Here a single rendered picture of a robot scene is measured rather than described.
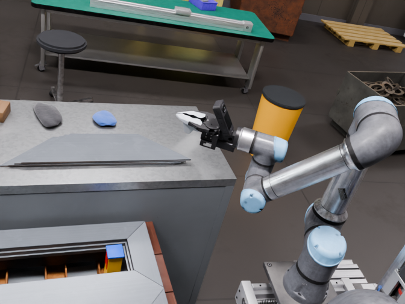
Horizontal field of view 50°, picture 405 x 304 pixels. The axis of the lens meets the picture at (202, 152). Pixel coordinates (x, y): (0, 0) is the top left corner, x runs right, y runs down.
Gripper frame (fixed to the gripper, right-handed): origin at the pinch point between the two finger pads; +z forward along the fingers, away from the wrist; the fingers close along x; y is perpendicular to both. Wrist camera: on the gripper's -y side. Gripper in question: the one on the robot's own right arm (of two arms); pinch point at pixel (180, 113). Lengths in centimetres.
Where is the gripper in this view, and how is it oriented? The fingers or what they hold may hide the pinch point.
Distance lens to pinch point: 140.0
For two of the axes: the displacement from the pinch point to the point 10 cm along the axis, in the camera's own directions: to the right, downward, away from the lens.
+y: -1.7, 7.3, 6.6
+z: -9.5, -3.0, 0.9
